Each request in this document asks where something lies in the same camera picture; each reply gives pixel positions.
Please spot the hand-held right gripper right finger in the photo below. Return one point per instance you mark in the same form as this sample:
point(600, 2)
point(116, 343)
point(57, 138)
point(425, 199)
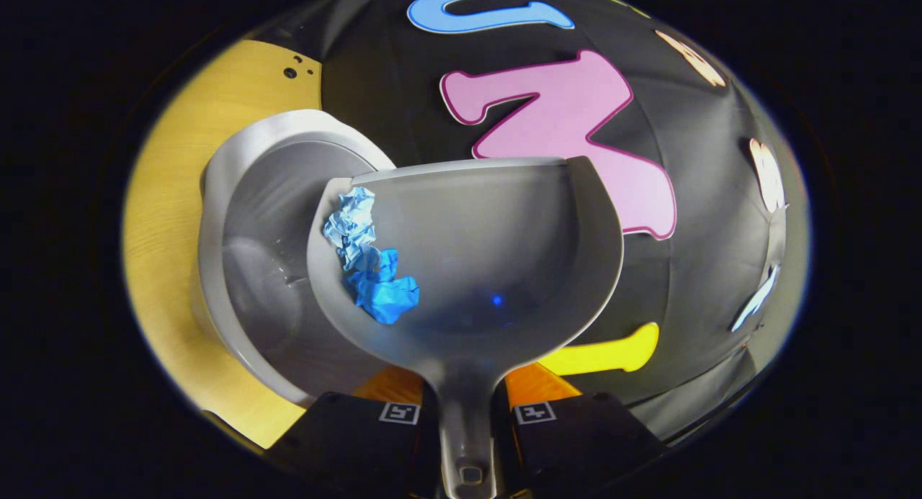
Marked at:
point(576, 441)

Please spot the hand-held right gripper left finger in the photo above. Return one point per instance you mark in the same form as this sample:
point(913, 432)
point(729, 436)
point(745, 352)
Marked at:
point(346, 441)

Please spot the dark blue paper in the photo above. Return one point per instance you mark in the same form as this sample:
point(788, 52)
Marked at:
point(385, 294)

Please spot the grey plastic dustpan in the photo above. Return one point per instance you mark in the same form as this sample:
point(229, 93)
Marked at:
point(490, 254)

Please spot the light blue paper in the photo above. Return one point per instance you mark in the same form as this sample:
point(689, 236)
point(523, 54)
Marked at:
point(353, 222)

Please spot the grey plastic garbage bin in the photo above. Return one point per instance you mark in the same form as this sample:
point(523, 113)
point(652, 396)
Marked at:
point(266, 218)

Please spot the black backdrop cloth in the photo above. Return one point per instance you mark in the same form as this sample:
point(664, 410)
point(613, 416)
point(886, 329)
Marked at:
point(706, 196)

